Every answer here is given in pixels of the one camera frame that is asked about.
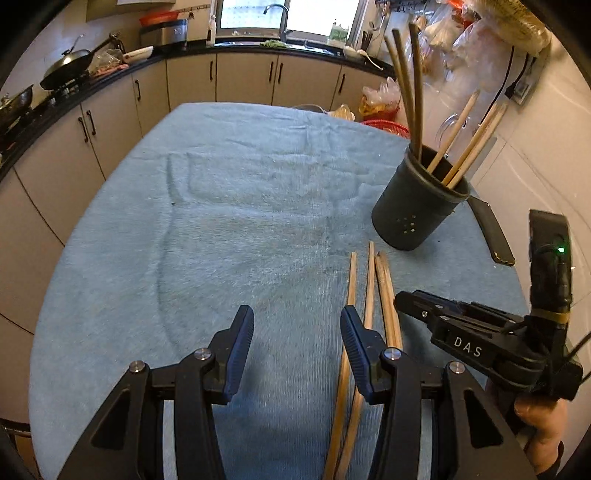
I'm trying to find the bunch of hanging plastic bags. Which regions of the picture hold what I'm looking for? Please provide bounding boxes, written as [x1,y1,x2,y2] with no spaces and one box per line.
[416,0,513,84]

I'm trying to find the black smartphone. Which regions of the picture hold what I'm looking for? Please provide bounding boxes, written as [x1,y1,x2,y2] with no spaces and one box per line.
[468,198,516,267]

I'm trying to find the silver rice cooker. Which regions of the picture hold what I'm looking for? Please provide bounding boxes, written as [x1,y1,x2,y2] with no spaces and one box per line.
[140,19,189,47]

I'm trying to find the red plastic colander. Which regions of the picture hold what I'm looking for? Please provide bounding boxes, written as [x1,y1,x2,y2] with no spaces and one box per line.
[139,10,178,26]

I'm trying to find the stainless steel pot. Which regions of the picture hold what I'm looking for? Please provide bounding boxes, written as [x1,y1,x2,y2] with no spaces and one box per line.
[0,84,35,127]

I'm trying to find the black power cable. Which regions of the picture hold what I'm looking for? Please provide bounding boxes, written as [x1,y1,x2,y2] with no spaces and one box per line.
[489,44,532,112]

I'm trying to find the white bowl with ladle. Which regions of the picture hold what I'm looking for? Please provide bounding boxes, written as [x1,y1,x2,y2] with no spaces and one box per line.
[342,45,384,70]

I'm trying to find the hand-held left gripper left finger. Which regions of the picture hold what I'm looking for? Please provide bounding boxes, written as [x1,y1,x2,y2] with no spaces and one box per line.
[58,305,256,480]

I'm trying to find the bunch of wooden chopsticks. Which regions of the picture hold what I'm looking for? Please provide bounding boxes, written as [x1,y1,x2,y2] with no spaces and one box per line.
[383,22,509,188]

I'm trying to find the dark cylindrical chopstick holder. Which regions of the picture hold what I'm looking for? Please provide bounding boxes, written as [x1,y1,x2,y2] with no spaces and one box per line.
[372,143,472,251]

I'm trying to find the steel kitchen sink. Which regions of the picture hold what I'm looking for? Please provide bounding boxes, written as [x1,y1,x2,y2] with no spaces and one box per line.
[217,39,345,51]

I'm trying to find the blue towel table cloth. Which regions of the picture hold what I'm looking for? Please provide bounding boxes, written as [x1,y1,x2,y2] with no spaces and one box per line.
[28,102,529,480]

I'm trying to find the red plastic basket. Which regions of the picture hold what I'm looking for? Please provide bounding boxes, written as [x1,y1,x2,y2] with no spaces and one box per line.
[362,119,411,139]

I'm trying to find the single wooden chopstick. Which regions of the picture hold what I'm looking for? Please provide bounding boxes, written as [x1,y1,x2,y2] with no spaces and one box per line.
[335,241,376,480]
[375,255,398,352]
[379,250,404,352]
[323,251,358,480]

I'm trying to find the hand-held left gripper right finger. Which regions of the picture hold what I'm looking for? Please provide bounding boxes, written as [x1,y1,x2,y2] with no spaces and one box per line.
[340,305,536,480]

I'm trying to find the curved metal faucet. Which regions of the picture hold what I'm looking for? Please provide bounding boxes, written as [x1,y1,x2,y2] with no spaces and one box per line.
[263,4,291,42]

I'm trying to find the black kitchen countertop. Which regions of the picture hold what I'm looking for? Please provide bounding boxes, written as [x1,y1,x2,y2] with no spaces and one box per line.
[0,39,398,181]

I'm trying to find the wall power socket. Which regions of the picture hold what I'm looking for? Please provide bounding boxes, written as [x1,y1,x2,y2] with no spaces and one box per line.
[505,69,543,104]

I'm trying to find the black wok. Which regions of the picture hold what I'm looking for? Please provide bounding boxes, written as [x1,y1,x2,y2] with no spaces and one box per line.
[39,32,121,90]

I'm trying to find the person's right hand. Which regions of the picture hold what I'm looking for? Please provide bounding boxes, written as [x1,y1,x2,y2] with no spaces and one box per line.
[513,394,567,477]

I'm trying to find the clear glass pitcher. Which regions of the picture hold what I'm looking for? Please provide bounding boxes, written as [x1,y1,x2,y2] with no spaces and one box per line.
[434,111,499,178]

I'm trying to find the clear plastic bag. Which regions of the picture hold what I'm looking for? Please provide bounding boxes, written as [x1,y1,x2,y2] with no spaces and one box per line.
[95,48,130,75]

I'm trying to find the gas stove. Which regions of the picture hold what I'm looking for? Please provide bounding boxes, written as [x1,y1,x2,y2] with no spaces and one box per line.
[28,74,93,112]

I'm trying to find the white bowl red rim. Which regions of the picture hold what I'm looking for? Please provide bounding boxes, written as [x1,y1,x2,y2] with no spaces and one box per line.
[122,45,154,63]

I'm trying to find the black wall rack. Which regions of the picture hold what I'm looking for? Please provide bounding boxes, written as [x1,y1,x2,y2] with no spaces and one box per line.
[375,0,432,14]

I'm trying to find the beige lower cabinets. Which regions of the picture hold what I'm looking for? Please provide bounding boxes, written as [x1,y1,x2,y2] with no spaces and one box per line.
[0,51,398,430]

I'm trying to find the kitchen window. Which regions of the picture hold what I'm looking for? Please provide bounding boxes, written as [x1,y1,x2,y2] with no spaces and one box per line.
[215,0,365,40]

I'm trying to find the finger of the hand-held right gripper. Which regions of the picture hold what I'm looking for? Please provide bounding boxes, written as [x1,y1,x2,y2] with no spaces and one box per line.
[394,290,527,330]

